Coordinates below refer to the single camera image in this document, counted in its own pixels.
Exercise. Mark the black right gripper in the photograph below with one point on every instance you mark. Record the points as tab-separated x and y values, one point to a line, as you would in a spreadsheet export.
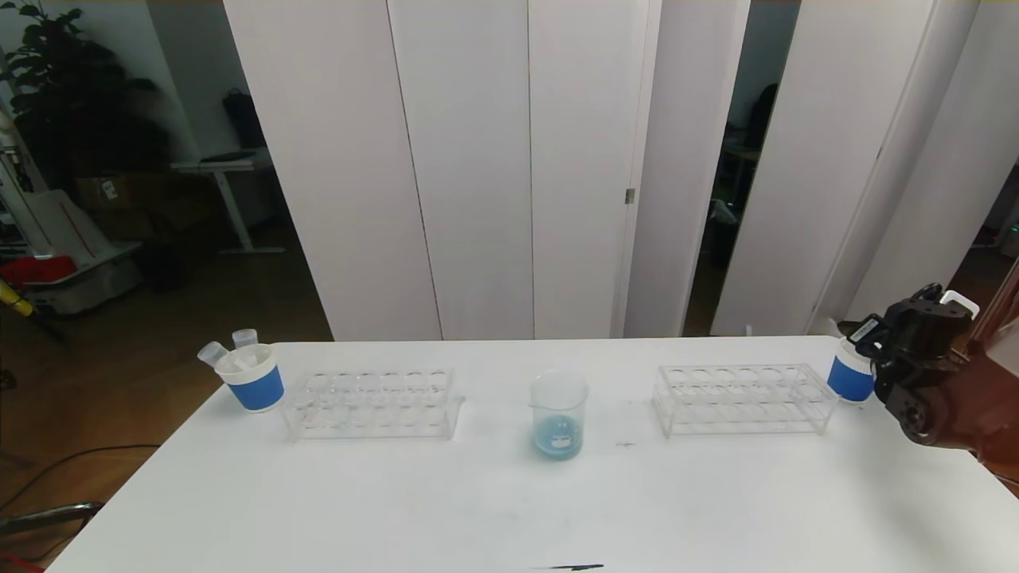
865	329

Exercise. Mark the test tube with blue pigment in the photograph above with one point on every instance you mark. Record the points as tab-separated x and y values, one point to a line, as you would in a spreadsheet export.
245	337

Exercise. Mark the test tube with red pigment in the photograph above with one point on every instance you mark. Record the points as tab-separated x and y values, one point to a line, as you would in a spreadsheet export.
212	352

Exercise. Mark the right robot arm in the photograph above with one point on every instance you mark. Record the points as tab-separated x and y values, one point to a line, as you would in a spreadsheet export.
947	398

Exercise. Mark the clear acrylic test tube rack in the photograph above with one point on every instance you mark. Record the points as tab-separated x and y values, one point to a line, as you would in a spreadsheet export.
374	402
740	402

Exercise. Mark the clear plastic beaker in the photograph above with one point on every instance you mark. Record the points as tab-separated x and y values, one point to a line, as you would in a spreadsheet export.
557	438

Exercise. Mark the white partition foot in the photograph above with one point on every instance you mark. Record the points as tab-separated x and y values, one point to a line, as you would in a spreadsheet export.
824	326

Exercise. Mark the blue banded white paper cup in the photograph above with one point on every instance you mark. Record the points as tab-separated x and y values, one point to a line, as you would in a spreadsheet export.
257	390
848	380

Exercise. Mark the white folding partition screen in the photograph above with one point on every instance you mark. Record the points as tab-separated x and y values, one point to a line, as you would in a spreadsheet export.
828	119
478	159
955	119

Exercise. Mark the black backpack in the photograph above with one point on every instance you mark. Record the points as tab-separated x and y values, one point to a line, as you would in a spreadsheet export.
244	121

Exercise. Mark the white standing desk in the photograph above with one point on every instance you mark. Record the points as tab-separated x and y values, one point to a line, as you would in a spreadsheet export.
229	165

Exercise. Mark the black bin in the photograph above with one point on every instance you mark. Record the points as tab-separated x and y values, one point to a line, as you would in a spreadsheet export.
163	268

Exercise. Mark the brown cardboard box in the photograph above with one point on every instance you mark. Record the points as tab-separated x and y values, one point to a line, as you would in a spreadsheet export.
119	192

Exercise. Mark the white machine base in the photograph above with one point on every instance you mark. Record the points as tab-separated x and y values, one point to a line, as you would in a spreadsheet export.
64	231

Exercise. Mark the green potted plant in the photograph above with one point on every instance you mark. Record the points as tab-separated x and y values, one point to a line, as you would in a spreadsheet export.
72	103

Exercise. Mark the red flat object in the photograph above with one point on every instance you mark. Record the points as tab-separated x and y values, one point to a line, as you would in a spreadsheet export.
36	272

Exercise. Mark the yellow object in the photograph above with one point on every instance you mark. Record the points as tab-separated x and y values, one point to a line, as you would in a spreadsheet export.
16	301

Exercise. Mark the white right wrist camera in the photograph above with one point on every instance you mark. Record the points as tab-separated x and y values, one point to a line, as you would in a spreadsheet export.
959	302

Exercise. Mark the metal frame stand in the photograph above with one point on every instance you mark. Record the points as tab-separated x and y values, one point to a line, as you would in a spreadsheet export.
1001	310

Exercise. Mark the metal chair frame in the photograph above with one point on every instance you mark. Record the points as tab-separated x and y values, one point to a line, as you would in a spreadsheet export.
56	513

